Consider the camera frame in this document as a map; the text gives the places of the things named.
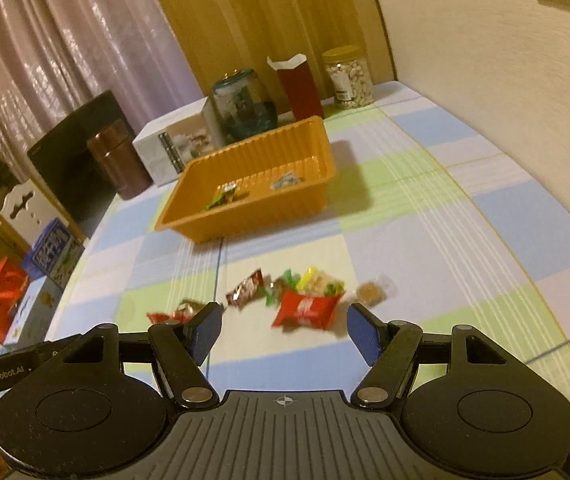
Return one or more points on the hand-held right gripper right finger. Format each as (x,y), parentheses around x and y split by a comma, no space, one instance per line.
(364,332)

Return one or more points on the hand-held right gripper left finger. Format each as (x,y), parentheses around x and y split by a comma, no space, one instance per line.
(206,331)

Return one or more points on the clear packet brown biscuit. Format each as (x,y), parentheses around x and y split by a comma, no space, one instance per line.
(371,292)

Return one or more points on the small red snack packet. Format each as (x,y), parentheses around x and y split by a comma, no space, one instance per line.
(167,316)

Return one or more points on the brown snack packet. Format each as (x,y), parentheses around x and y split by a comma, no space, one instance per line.
(245,290)

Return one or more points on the large red snack packet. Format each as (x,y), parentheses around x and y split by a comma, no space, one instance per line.
(307,310)

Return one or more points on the pale nut packet green trim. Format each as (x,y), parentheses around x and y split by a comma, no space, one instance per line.
(320,282)

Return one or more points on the green-wrapped brown candy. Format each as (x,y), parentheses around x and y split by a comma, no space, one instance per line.
(279,290)

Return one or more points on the orange plastic tray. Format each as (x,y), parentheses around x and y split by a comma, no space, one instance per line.
(205,222)

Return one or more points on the light blue box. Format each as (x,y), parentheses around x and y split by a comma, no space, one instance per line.
(32,310)

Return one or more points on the small green candy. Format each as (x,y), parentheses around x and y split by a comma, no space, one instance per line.
(222,199)

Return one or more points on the blue printed box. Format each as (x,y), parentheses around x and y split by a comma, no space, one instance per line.
(52,250)

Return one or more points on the plaid tablecloth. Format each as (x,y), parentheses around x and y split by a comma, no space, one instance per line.
(465,220)

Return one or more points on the white carved chair back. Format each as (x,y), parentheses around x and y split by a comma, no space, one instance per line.
(20,210)

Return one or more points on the silver white candy packet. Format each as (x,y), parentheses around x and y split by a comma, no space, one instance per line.
(286,181)

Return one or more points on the white printed box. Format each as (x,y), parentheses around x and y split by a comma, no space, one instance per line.
(160,147)

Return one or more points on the brown cylindrical canister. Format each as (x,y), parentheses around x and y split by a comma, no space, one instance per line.
(117,160)

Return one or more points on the black flat panel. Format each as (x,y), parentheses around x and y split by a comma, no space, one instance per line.
(65,160)

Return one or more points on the glass jar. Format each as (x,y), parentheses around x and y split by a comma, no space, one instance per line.
(242,105)

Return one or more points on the red carton box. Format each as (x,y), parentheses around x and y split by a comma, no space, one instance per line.
(301,90)

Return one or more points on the peanut jar gold lid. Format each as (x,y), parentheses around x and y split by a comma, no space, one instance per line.
(349,80)

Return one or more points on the sheer curtain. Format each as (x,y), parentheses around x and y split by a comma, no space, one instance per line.
(65,35)

